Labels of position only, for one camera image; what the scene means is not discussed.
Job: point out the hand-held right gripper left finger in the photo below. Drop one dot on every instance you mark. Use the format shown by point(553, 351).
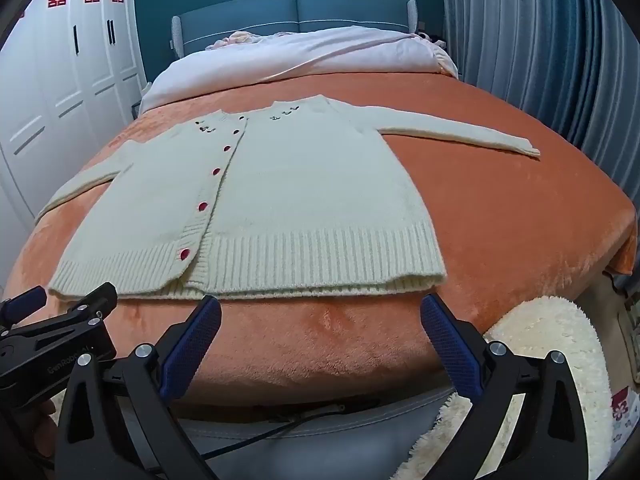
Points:
point(192, 340)

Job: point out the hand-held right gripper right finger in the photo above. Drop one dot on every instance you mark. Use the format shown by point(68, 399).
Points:
point(450, 345)

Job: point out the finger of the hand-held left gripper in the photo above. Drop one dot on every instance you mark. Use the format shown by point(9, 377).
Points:
point(92, 302)
point(22, 305)

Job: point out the cream knit cardigan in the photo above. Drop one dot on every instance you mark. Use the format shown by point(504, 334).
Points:
point(300, 200)

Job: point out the person's left hand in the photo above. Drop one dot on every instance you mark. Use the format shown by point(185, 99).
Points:
point(35, 427)

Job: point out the cream fluffy rug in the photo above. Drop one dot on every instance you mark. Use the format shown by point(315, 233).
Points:
point(540, 325)

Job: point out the orange plush blanket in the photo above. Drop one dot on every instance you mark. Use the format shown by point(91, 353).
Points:
point(500, 210)

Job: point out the black leather seat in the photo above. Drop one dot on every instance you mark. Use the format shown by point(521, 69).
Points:
point(310, 440)

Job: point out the floral printed cloth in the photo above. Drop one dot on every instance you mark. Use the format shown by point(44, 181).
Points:
point(621, 410)

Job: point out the white wardrobe doors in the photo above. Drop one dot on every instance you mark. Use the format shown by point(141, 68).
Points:
point(60, 85)

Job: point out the pink pillow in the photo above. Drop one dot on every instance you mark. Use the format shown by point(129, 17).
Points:
point(240, 39)

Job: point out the blue pleated curtain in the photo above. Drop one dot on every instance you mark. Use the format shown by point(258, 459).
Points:
point(540, 50)

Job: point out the blue padded headboard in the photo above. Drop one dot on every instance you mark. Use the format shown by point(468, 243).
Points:
point(250, 15)

